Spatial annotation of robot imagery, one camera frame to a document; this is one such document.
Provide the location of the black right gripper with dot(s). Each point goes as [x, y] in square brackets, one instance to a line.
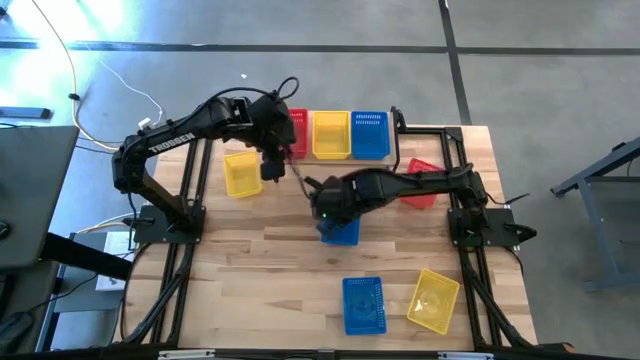
[340, 197]

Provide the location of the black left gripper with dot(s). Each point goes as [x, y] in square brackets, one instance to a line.
[275, 130]

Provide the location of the blue plastic basket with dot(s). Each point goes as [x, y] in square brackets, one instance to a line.
[364, 306]
[370, 135]
[350, 235]

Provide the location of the red plastic basket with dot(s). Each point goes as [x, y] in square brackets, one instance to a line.
[422, 201]
[300, 130]

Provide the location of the yellow plastic basket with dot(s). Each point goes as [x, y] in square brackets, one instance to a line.
[331, 135]
[242, 175]
[432, 302]

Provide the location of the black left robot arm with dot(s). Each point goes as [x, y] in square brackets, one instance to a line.
[170, 137]

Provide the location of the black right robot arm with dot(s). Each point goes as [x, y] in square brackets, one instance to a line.
[415, 182]

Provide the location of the wooden shelf with black legs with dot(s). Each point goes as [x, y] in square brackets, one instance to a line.
[350, 162]

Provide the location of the white paper box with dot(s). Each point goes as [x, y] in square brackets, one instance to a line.
[117, 245]

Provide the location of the black desk crossbar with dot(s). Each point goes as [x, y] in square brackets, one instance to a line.
[85, 255]

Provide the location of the grey desk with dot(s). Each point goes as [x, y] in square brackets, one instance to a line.
[30, 190]

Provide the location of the dark flat floor strip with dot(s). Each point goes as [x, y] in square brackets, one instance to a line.
[25, 113]

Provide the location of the black aluminium table frame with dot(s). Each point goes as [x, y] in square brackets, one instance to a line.
[425, 131]

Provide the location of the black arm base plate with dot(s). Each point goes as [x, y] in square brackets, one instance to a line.
[500, 225]
[145, 233]

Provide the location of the white bracket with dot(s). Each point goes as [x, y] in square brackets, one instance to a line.
[185, 354]

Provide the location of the blue-grey metal table frame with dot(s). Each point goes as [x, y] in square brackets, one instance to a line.
[595, 225]

